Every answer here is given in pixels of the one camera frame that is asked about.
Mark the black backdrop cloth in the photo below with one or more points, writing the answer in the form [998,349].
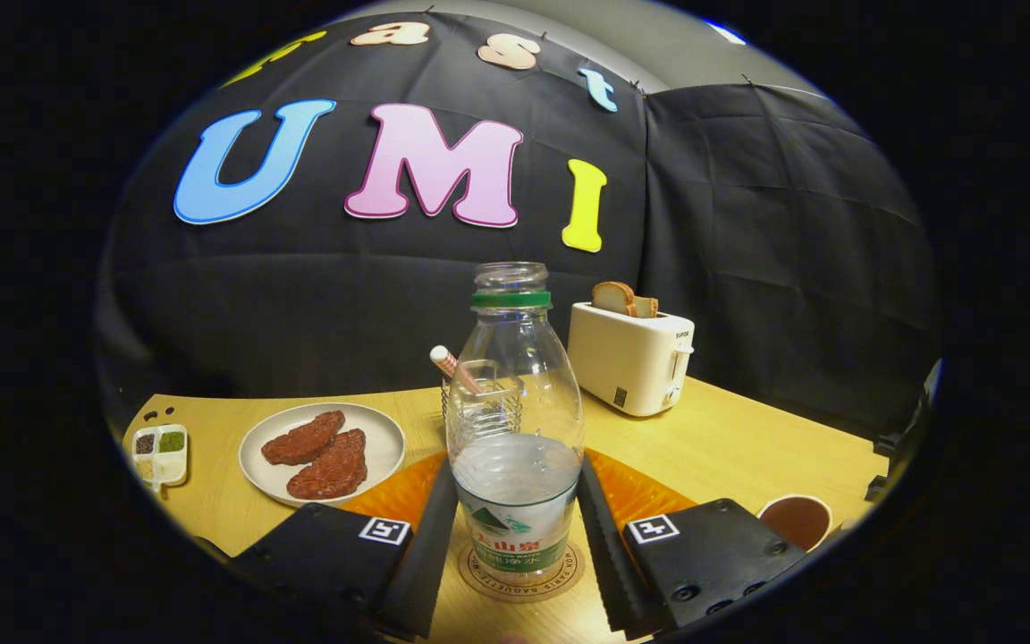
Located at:
[345,304]

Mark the cream toaster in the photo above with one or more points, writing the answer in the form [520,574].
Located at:
[622,358]

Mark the wooden table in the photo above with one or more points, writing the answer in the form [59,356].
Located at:
[721,447]

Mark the clear plastic juice bottle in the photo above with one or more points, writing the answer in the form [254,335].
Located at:
[515,501]

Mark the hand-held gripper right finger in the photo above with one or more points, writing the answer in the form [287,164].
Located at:
[604,563]

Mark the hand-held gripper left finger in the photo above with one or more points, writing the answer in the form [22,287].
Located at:
[430,572]

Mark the dark stand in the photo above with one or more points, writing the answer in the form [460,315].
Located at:
[892,443]

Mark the round cork coaster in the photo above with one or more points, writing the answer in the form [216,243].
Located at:
[477,580]

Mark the ceiling light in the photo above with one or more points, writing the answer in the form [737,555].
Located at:
[727,32]

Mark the striped straw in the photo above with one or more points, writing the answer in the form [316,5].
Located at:
[451,362]

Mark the clear drinking glass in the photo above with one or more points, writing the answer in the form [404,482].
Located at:
[493,402]

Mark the white seasoning dish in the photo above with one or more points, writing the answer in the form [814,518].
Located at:
[160,454]

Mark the round cream plate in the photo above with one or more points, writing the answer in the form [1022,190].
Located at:
[381,438]

